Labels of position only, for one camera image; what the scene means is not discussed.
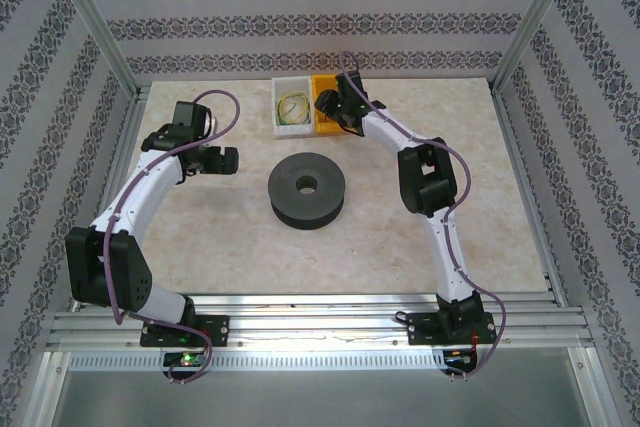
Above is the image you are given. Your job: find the black cable spool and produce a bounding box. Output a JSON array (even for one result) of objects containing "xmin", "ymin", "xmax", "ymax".
[{"xmin": 267, "ymin": 151, "xmax": 347, "ymax": 232}]

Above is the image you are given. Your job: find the white plastic bin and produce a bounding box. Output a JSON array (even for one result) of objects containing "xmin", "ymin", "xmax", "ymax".
[{"xmin": 271, "ymin": 75, "xmax": 317, "ymax": 141}]

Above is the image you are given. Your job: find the grey metal panel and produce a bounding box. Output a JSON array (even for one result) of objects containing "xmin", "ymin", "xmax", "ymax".
[{"xmin": 49, "ymin": 369, "xmax": 596, "ymax": 427}]

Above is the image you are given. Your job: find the thin green wire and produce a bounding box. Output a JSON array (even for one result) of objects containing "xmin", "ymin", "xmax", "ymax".
[{"xmin": 278, "ymin": 91, "xmax": 311, "ymax": 126}]

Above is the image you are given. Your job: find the thin yellow wire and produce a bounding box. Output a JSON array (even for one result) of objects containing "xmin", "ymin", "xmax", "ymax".
[{"xmin": 277, "ymin": 90, "xmax": 312, "ymax": 126}]

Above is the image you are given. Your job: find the aluminium table side rail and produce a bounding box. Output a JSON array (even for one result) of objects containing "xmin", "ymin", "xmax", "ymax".
[
  {"xmin": 492, "ymin": 84, "xmax": 569, "ymax": 306},
  {"xmin": 69, "ymin": 85, "xmax": 151, "ymax": 304}
]

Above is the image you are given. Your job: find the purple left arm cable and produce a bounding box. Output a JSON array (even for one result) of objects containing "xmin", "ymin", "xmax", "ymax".
[{"xmin": 102, "ymin": 88, "xmax": 241, "ymax": 388}]

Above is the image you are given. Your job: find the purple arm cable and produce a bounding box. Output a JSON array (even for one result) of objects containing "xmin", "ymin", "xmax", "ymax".
[
  {"xmin": 337, "ymin": 49, "xmax": 507, "ymax": 382},
  {"xmin": 102, "ymin": 88, "xmax": 241, "ymax": 388}
]

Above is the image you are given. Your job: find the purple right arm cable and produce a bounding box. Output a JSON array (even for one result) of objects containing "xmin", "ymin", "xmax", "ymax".
[{"xmin": 337, "ymin": 49, "xmax": 507, "ymax": 382}]

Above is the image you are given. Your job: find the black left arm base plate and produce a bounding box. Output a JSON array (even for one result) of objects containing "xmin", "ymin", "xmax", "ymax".
[{"xmin": 139, "ymin": 314, "xmax": 230, "ymax": 348}]

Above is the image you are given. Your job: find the aluminium frame post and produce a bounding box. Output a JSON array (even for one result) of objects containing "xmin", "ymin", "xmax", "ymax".
[
  {"xmin": 492, "ymin": 0, "xmax": 589, "ymax": 91},
  {"xmin": 47, "ymin": 0, "xmax": 144, "ymax": 101}
]

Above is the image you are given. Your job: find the aluminium mounting rail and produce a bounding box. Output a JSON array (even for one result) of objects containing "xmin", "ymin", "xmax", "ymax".
[{"xmin": 49, "ymin": 291, "xmax": 589, "ymax": 353}]

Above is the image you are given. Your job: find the slotted grey cable duct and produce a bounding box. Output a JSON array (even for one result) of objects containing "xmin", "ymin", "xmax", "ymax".
[{"xmin": 67, "ymin": 350, "xmax": 446, "ymax": 371}]

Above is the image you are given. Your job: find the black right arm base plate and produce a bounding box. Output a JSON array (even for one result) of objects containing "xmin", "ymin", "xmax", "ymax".
[{"xmin": 407, "ymin": 310, "xmax": 496, "ymax": 347}]

